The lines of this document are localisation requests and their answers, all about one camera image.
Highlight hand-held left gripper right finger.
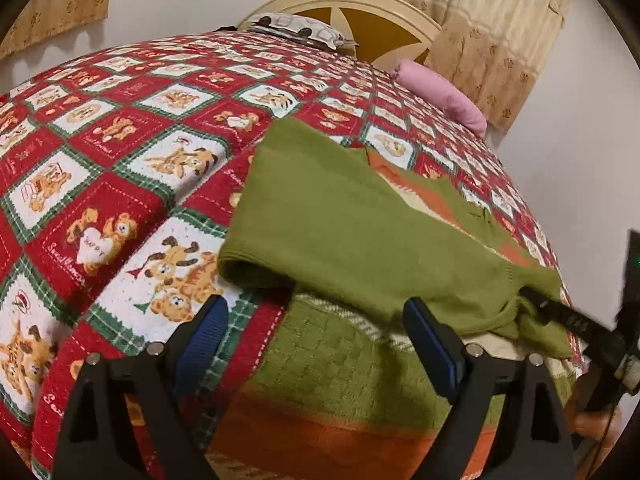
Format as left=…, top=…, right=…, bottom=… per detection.
left=403, top=297, right=576, bottom=480

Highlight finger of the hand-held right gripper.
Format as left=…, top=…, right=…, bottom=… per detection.
left=519, top=286, right=629, bottom=367

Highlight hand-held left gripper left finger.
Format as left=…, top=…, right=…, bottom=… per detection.
left=52, top=294, right=230, bottom=480

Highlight green knitted sweater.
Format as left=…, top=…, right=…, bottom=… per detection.
left=207, top=117, right=583, bottom=480

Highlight person's right hand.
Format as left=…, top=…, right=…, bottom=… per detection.
left=574, top=406, right=624, bottom=442

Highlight red printed bear blanket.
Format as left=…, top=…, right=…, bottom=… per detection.
left=0, top=29, right=593, bottom=480

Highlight pink pillow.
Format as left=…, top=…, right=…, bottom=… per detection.
left=394, top=58, right=488, bottom=137

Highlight beige patterned curtain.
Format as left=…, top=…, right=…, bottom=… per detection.
left=0, top=0, right=115, bottom=60
left=339, top=0, right=575, bottom=135

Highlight patterned white pillow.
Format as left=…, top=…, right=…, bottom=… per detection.
left=239, top=12, right=358, bottom=52

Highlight cream wooden headboard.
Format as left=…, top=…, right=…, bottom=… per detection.
left=237, top=0, right=443, bottom=68

